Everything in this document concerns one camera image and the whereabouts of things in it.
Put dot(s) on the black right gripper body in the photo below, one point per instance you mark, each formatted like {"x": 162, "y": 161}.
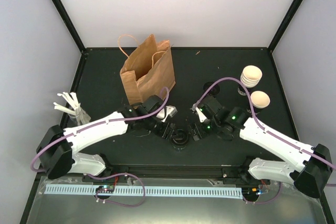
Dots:
{"x": 213, "y": 124}

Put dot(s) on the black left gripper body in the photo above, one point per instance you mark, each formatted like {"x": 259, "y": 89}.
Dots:
{"x": 163, "y": 132}

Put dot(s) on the black cup lid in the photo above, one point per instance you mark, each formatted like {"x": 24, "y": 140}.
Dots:
{"x": 179, "y": 136}

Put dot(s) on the brown paper bag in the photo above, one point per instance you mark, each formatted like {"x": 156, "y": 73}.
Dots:
{"x": 147, "y": 70}

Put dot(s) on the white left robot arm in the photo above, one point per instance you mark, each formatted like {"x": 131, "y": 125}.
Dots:
{"x": 60, "y": 151}

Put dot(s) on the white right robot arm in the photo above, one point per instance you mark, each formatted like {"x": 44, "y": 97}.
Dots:
{"x": 307, "y": 168}

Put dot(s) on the single black paper cup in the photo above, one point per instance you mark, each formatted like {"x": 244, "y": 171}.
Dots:
{"x": 260, "y": 101}

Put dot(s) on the stack of black paper cups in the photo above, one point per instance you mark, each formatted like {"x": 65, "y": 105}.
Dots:
{"x": 250, "y": 77}

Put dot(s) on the left small circuit board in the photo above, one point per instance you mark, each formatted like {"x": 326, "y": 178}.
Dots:
{"x": 105, "y": 189}

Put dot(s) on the small circuit board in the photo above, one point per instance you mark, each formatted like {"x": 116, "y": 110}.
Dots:
{"x": 254, "y": 191}
{"x": 105, "y": 189}

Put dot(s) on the white wooden stirrers in glass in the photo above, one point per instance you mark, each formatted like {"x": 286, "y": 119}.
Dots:
{"x": 76, "y": 113}

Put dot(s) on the right small circuit board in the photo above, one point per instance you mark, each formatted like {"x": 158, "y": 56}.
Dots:
{"x": 254, "y": 191}

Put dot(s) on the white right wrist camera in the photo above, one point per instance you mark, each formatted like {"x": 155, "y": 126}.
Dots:
{"x": 202, "y": 118}

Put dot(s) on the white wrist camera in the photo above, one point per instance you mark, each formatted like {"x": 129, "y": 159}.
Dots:
{"x": 202, "y": 118}
{"x": 166, "y": 112}

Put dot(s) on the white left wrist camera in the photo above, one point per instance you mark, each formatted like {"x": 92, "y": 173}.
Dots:
{"x": 166, "y": 112}

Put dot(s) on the black front aluminium rail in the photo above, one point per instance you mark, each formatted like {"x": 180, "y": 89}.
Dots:
{"x": 235, "y": 173}

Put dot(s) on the white slotted cable duct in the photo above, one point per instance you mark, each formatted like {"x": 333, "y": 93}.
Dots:
{"x": 149, "y": 191}

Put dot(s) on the black frame post right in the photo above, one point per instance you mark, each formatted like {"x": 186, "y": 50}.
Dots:
{"x": 284, "y": 24}

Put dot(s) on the black frame post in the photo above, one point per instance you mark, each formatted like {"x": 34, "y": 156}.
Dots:
{"x": 284, "y": 24}
{"x": 69, "y": 24}

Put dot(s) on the black frame post left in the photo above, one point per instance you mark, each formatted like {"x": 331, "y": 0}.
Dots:
{"x": 69, "y": 24}

